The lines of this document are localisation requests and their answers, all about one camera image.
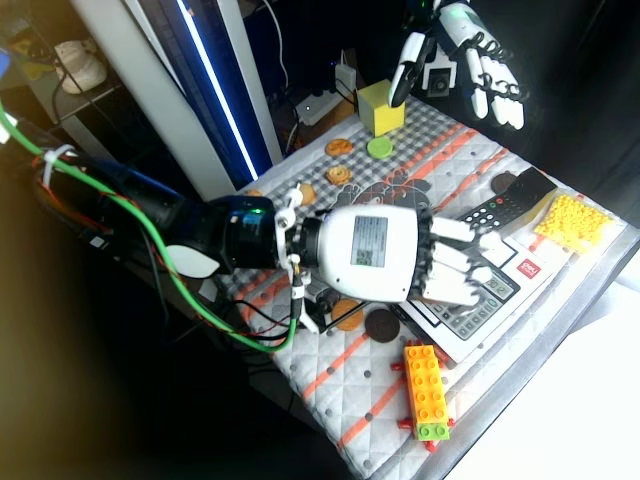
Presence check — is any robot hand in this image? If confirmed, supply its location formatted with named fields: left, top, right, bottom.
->
left=388, top=0, right=531, bottom=131
left=310, top=203, right=507, bottom=307

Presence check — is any black remote control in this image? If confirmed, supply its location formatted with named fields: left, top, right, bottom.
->
left=457, top=166, right=560, bottom=237

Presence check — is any white calculator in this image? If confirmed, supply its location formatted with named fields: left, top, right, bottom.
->
left=397, top=230, right=571, bottom=365

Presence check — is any round orange biscuit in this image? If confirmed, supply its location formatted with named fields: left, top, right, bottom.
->
left=330, top=298, right=365, bottom=333

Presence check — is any round dark chocolate cookie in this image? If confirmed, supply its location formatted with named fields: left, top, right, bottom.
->
left=363, top=308, right=401, bottom=345

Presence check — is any green round disc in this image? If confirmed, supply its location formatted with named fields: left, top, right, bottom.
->
left=366, top=137, right=396, bottom=160

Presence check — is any yellow cube block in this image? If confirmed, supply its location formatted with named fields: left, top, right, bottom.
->
left=355, top=78, right=407, bottom=138

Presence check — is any grey quilt with bear print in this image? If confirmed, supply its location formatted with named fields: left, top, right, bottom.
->
left=219, top=92, right=632, bottom=479

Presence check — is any orange toy brick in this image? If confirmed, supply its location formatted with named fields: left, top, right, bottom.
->
left=403, top=344, right=449, bottom=429

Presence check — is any round brown cookie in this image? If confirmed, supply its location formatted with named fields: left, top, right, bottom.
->
left=489, top=171, right=519, bottom=196

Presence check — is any white power strip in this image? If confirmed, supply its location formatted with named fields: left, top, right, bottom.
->
left=294, top=92, right=346, bottom=126

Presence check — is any green toy brick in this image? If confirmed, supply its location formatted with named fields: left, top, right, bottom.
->
left=415, top=422, right=451, bottom=442

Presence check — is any bag of yellow beads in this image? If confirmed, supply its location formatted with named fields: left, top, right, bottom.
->
left=533, top=193, right=619, bottom=254

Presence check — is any blue light strip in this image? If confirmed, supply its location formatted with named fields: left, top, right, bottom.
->
left=174, top=0, right=261, bottom=181

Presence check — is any white pillar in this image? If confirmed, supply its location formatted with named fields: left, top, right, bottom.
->
left=69, top=0, right=284, bottom=201

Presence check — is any dark metal shelf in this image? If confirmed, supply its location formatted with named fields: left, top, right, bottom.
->
left=0, top=0, right=131, bottom=151

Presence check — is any white zip tie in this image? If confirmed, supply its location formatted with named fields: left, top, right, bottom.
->
left=42, top=144, right=76, bottom=186

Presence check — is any white fabric object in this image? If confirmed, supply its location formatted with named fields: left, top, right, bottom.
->
left=53, top=39, right=109, bottom=96

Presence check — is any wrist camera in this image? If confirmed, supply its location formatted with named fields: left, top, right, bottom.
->
left=299, top=287, right=346, bottom=335
left=423, top=60, right=457, bottom=97

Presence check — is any green cable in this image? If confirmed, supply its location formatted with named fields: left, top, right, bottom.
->
left=0, top=97, right=301, bottom=354

